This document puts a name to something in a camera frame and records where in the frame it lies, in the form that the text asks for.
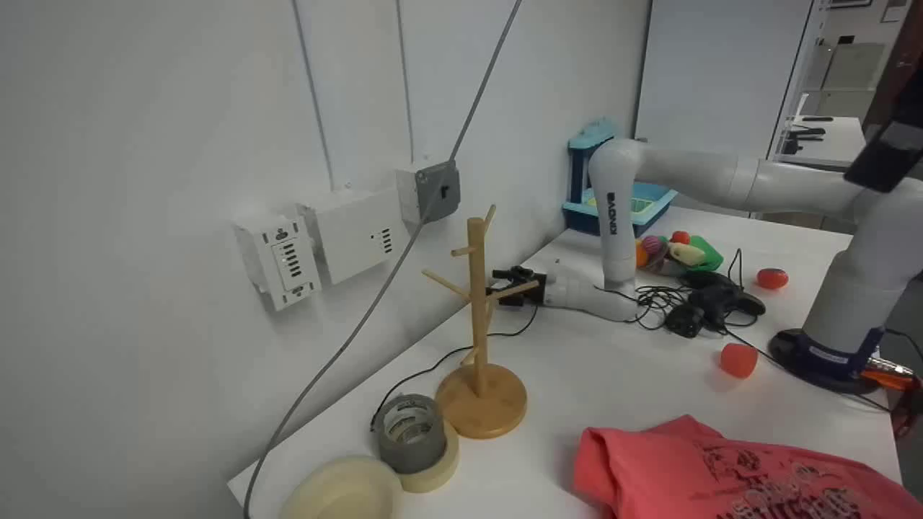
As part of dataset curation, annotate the cream masking tape roll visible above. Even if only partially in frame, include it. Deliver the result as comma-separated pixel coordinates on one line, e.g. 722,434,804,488
393,435,463,495

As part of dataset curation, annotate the tangled black cable bundle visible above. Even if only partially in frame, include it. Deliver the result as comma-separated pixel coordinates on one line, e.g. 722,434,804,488
628,284,693,334

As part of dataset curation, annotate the orange tool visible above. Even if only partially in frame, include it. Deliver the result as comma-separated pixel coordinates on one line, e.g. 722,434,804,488
861,360,917,395

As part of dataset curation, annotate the black game controller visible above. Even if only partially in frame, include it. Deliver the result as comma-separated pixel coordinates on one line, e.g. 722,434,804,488
675,272,770,334

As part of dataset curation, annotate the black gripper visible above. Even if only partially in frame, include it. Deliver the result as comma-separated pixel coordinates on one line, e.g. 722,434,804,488
843,116,923,193

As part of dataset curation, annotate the white arm with blue base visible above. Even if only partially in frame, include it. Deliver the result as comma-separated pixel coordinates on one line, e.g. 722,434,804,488
542,137,923,395

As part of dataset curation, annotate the purple and orange toy fruit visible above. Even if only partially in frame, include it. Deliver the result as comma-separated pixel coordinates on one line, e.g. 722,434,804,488
633,233,673,273

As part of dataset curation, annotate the grey wall cable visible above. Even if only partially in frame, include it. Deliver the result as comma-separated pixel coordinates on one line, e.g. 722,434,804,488
239,0,527,519

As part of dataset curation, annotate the cream plastic bowl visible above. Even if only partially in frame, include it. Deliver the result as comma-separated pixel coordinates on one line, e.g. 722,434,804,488
279,455,405,519

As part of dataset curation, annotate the white wall box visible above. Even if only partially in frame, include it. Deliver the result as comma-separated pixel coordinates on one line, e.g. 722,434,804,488
298,184,412,286

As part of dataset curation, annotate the wooden mug tree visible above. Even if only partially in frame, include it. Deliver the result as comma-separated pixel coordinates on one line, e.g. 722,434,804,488
419,203,555,442

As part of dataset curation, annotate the blue plastic stand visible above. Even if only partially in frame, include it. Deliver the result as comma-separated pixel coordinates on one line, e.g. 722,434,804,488
564,119,624,210

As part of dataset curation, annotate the white wall conduit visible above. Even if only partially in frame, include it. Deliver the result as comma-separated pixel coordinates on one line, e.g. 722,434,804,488
290,0,340,197
393,0,419,168

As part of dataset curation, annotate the green toy vegetable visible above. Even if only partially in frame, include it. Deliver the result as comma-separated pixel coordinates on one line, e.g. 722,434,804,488
666,233,728,278

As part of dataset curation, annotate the white background desk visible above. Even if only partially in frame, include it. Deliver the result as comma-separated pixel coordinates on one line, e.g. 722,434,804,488
776,89,871,174

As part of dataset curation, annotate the red toy block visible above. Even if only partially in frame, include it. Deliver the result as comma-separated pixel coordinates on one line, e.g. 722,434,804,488
719,340,763,382

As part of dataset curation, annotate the teal plastic tray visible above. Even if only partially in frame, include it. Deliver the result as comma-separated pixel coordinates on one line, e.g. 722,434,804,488
561,183,677,240

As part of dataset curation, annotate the thin black table cable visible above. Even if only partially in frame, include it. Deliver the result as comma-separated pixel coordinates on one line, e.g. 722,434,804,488
373,310,542,435

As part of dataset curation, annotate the white wall socket outlet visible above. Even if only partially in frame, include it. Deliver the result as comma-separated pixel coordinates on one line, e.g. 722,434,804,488
230,206,326,314

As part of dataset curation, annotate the small black camera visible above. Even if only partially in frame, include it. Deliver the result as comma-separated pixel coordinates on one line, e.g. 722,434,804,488
489,266,555,311

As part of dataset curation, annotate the red toy ball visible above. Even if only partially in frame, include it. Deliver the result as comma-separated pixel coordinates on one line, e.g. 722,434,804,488
754,266,791,295

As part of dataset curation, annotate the grey junction box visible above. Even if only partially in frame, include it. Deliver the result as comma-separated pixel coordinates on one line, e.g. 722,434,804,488
393,155,463,229

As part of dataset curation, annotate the pink printed shirt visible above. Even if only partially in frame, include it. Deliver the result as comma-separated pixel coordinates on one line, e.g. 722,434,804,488
572,413,923,519

